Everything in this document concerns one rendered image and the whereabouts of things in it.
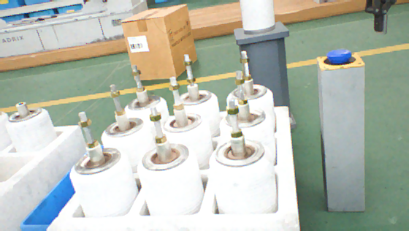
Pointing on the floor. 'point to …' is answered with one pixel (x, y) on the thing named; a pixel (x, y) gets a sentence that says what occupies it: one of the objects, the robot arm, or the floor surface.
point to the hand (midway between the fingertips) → (400, 25)
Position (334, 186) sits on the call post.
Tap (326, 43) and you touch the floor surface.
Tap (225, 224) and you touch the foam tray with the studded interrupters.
